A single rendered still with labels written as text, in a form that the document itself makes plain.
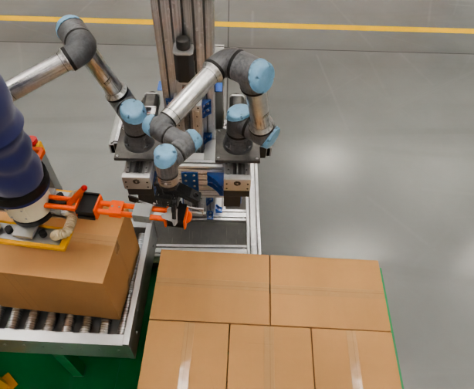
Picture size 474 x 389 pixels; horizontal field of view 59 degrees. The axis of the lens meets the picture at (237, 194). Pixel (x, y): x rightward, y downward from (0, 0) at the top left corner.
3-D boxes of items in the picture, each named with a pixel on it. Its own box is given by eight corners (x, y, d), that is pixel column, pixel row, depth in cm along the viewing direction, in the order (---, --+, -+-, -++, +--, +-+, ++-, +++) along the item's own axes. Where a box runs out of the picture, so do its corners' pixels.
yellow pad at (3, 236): (-18, 241, 170) (-23, 235, 166) (-6, 221, 176) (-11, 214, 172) (65, 252, 168) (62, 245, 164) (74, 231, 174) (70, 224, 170)
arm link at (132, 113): (130, 140, 200) (124, 118, 190) (119, 123, 207) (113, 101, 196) (153, 130, 204) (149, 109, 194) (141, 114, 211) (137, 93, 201)
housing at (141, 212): (133, 221, 166) (130, 215, 162) (137, 208, 170) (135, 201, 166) (150, 224, 165) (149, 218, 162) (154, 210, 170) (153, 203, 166)
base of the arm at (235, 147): (222, 133, 219) (223, 119, 211) (252, 133, 219) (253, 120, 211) (222, 154, 210) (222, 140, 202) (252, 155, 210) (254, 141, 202)
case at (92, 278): (1, 306, 209) (-38, 268, 177) (33, 238, 234) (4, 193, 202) (120, 319, 207) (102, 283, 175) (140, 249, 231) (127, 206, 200)
